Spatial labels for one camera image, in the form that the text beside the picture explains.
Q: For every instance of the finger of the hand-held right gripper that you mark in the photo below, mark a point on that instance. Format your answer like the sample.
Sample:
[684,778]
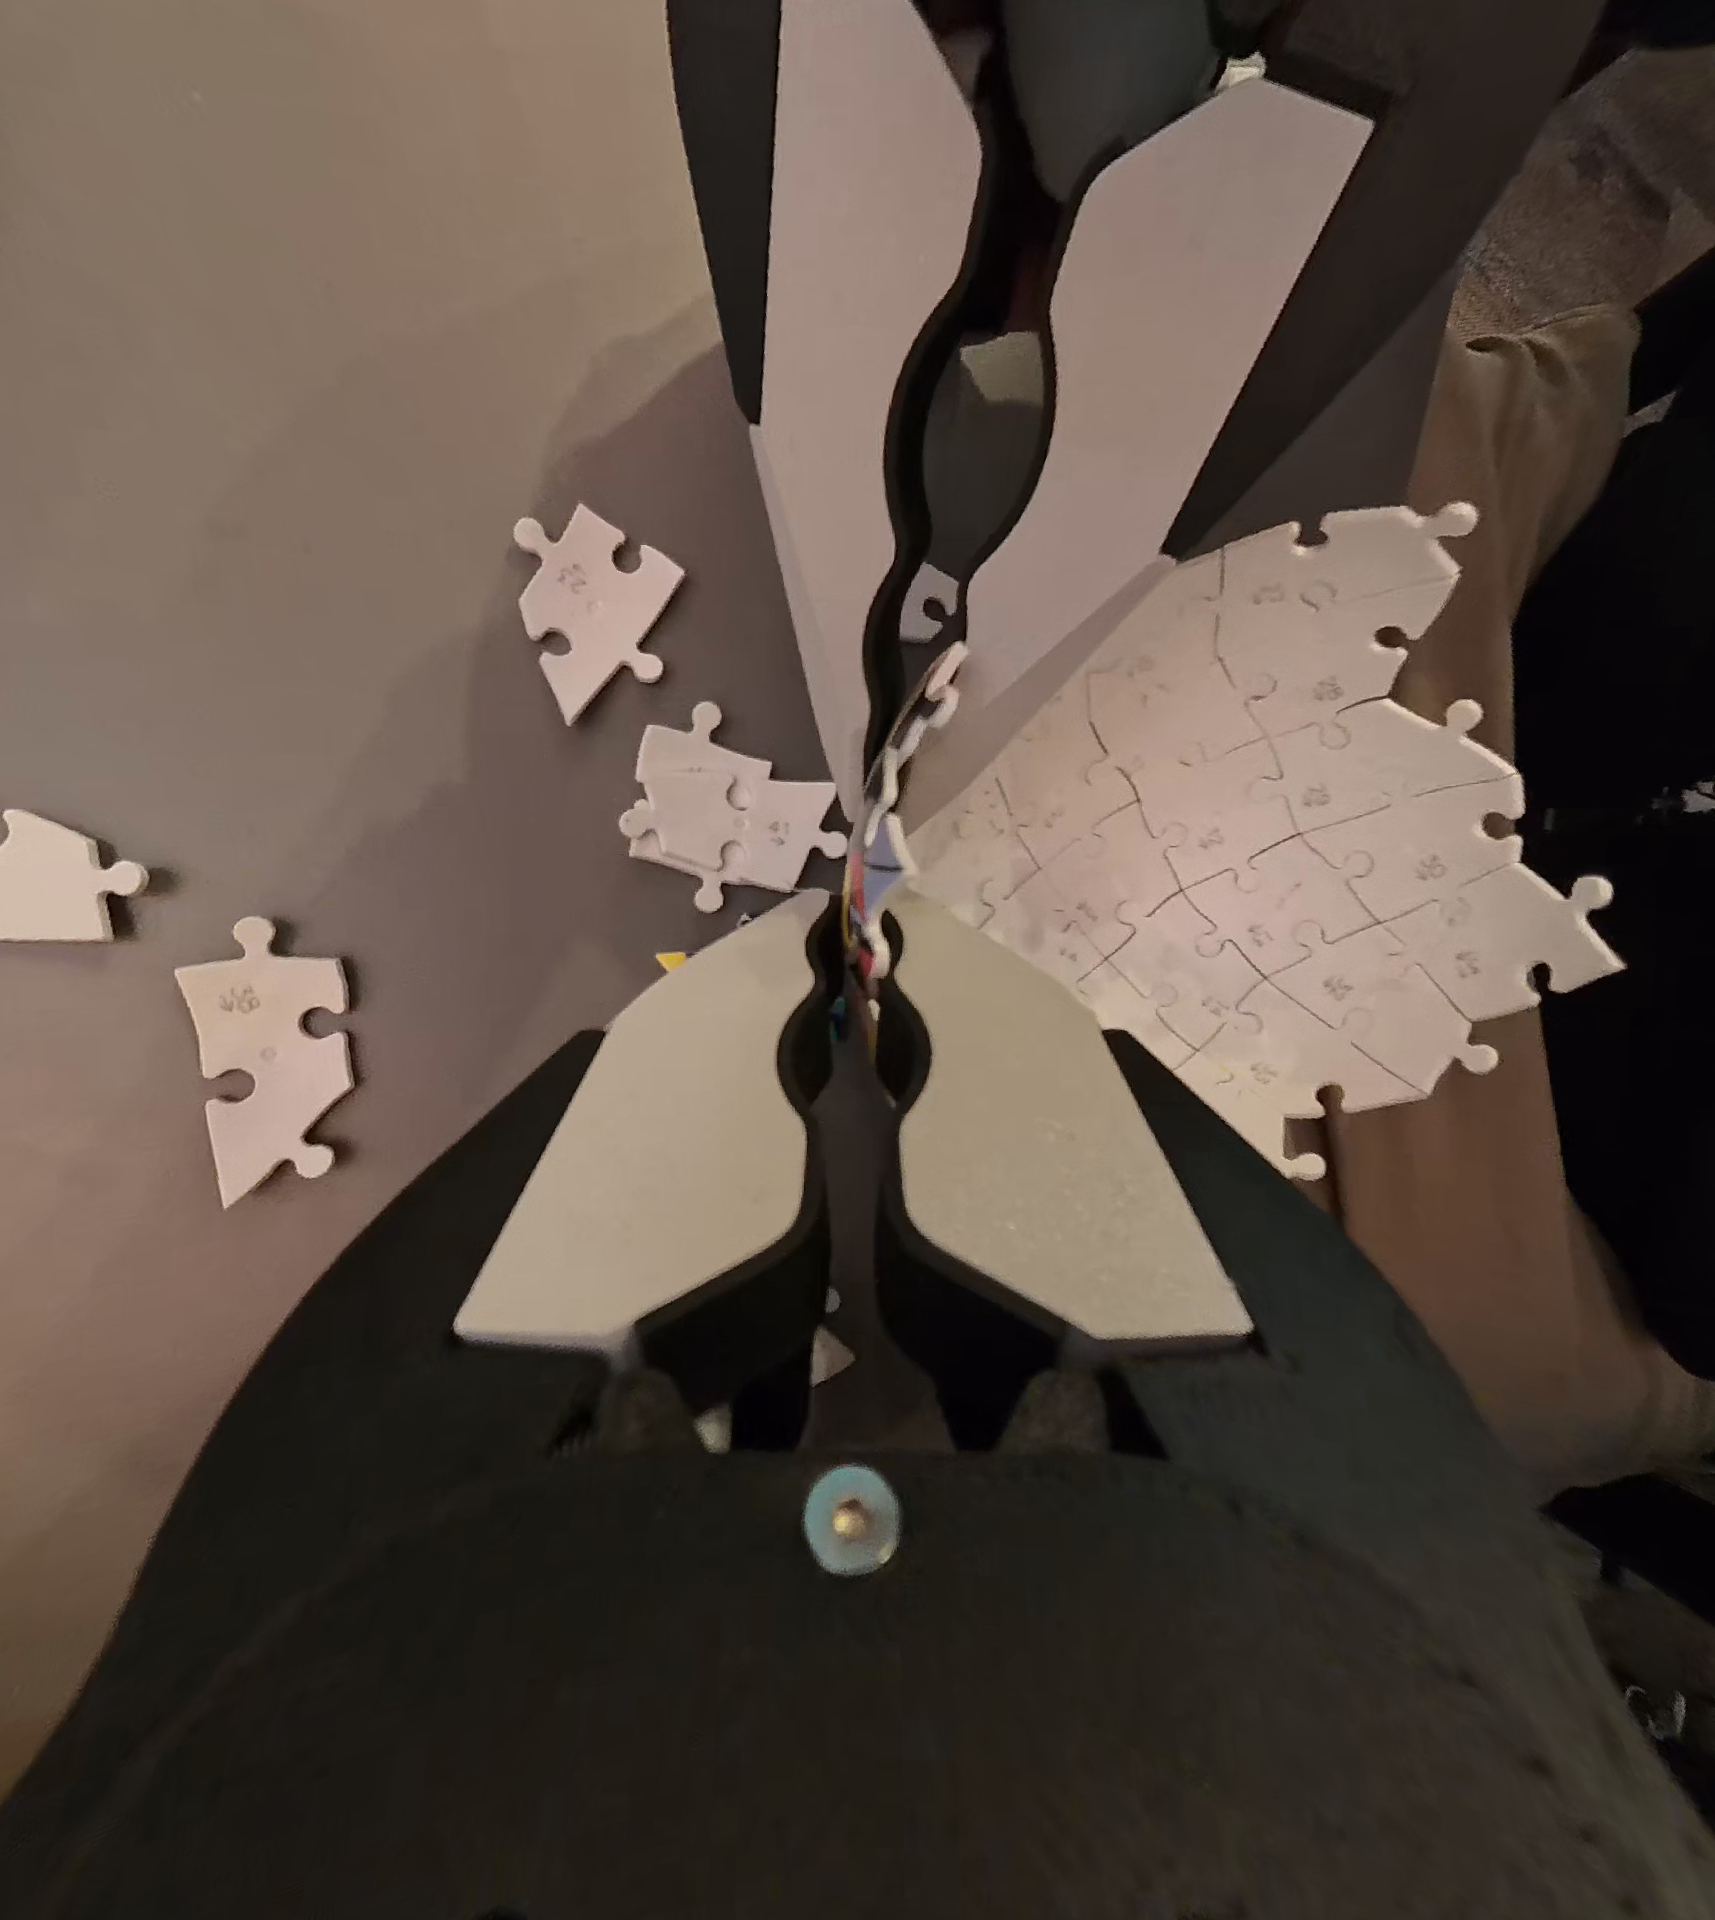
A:
[842,301]
[1188,301]

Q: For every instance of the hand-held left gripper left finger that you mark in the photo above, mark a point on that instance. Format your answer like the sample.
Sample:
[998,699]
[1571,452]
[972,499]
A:
[648,1201]

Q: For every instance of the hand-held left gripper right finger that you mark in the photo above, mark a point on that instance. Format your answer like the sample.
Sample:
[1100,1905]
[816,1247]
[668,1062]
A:
[1082,1201]

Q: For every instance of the white-backed puzzle piece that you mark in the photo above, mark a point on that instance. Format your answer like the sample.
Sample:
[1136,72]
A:
[932,699]
[594,600]
[932,609]

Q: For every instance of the partly built puzzle ball shell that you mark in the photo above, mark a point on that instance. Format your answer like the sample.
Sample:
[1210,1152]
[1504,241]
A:
[1248,870]

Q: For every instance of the heap of loose puzzle pieces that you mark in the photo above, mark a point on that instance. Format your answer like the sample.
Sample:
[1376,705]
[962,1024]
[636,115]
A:
[714,819]

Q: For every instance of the person's black jacket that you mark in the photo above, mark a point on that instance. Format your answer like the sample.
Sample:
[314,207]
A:
[1667,1050]

